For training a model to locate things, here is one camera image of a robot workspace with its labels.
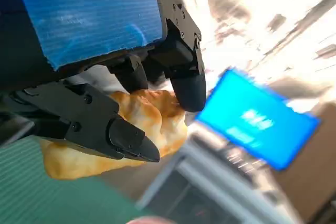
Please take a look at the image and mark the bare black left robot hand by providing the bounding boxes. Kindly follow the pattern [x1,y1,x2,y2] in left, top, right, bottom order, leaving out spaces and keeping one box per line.
[0,0,207,163]

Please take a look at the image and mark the braided toy bread loaf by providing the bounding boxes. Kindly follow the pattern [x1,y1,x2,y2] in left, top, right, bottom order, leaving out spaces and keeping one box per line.
[39,89,188,180]

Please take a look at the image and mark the pink bowl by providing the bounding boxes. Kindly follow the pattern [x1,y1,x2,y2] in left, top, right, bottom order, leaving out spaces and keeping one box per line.
[131,215,176,224]

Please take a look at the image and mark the green cutting mat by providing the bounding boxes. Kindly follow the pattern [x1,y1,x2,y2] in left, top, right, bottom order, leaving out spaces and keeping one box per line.
[0,136,148,224]

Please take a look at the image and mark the blue sign with white text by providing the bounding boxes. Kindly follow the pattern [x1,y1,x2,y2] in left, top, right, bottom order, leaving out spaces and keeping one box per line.
[195,68,321,172]

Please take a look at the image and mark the large white grille cabinet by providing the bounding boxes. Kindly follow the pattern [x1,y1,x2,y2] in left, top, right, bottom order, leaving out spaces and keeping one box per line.
[135,126,302,224]

